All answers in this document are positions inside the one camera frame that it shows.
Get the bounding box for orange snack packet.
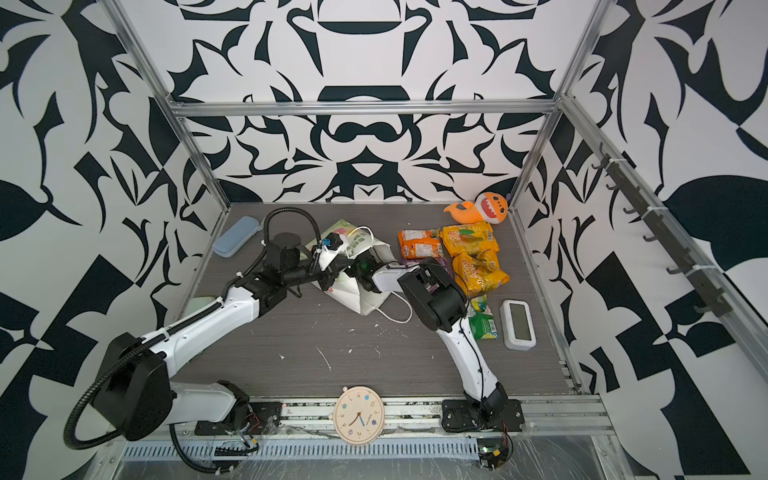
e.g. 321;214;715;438
398;229;443;260

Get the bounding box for purple berries candy packet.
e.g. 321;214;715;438
435;257;453;275

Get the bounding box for yellow snack packet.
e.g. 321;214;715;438
452;250;510;298
440;221;499;258

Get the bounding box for green snack packet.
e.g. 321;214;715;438
468;294;498;340

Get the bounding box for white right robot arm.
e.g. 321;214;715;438
346;254;508;429

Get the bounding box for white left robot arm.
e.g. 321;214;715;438
63;207;348;450

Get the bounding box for light green tray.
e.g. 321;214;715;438
180;296;216;318

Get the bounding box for round wooden clock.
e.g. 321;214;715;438
331;386;385;446

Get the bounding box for orange shark plush toy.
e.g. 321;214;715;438
443;192;510;225

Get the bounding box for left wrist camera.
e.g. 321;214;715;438
322;232;348;252

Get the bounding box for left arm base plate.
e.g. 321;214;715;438
194;401;283;436

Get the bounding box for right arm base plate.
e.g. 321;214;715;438
441;399;525;433

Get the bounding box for wall hook rail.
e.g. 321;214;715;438
593;143;733;317

